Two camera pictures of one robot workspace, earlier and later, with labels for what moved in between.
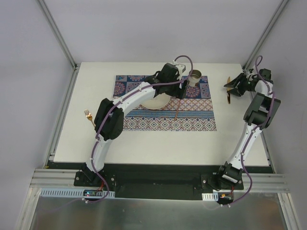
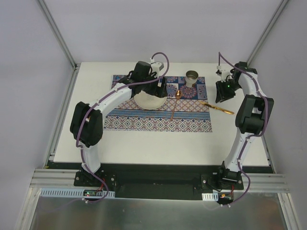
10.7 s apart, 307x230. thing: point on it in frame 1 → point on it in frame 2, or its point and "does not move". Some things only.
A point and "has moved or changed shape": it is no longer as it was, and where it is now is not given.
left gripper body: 182,90 → 155,86
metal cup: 194,77 has moved or changed shape
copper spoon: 175,117 → 178,96
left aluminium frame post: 57,34 does not move
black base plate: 157,182 does not move
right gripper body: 241,84 → 224,90
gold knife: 228,94 has moved or changed shape
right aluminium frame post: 264,34 does not move
